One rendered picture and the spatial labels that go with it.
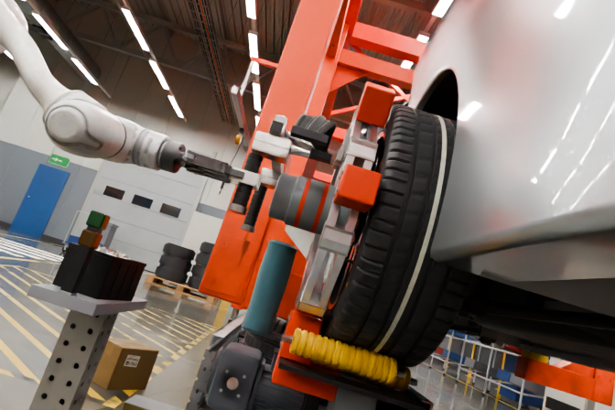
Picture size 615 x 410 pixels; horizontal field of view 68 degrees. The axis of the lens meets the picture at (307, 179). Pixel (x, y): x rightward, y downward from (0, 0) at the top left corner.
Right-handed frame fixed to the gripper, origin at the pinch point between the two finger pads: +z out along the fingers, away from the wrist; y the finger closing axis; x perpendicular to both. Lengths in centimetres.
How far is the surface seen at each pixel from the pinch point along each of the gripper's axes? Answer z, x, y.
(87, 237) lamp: -34.1, -23.8, -10.0
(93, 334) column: -30, -48, -30
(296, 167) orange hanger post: -3, 74, -253
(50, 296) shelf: -37, -39, -10
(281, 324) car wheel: 19, -34, -77
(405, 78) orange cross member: 65, 181, -255
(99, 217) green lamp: -33.3, -18.3, -10.0
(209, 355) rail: -2, -51, -70
